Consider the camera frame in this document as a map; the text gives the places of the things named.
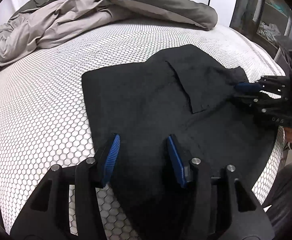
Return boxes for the black pants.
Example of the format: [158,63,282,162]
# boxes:
[82,45,277,239]

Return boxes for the dark wardrobe with shelves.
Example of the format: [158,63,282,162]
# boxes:
[230,0,292,60]

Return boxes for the white honeycomb mattress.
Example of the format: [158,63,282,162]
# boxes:
[0,18,284,231]

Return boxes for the grey duvet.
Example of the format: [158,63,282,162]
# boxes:
[0,0,218,69]

